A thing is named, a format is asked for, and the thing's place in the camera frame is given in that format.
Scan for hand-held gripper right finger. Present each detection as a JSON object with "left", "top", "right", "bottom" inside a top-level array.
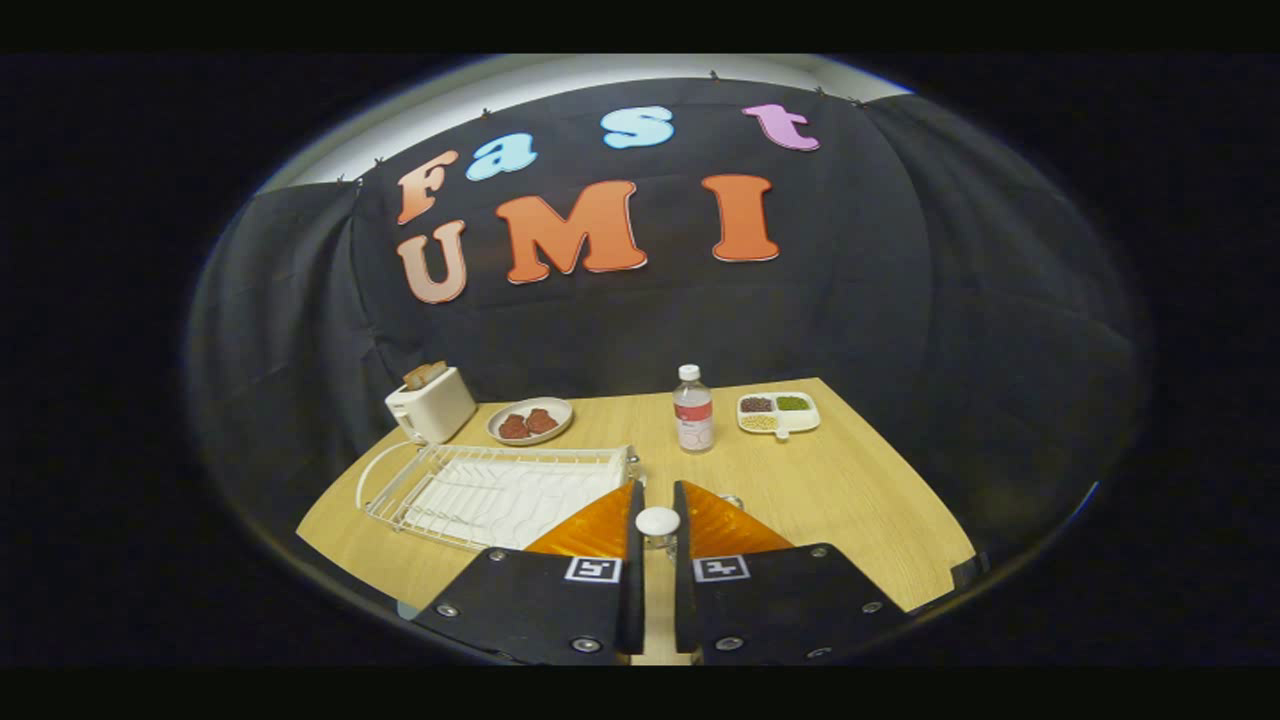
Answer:
[{"left": 672, "top": 480, "right": 906, "bottom": 666}]

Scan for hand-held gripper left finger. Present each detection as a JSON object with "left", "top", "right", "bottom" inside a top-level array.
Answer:
[{"left": 412, "top": 479, "right": 647, "bottom": 666}]

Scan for spoon with white handle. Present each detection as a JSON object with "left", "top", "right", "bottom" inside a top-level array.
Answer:
[{"left": 636, "top": 506, "right": 682, "bottom": 561}]

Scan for white wire dish rack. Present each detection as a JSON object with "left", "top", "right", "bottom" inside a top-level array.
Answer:
[{"left": 356, "top": 441, "right": 641, "bottom": 553}]

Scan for beige round plate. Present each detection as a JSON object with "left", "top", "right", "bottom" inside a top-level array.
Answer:
[{"left": 486, "top": 397, "right": 575, "bottom": 446}]

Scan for clear plastic bottle red label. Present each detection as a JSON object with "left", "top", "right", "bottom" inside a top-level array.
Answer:
[{"left": 672, "top": 364, "right": 716, "bottom": 455}]

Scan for white divided tray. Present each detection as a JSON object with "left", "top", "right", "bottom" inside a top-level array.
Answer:
[{"left": 737, "top": 391, "right": 822, "bottom": 442}]

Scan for white toaster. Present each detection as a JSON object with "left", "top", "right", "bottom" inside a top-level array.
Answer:
[{"left": 385, "top": 366, "right": 478, "bottom": 445}]

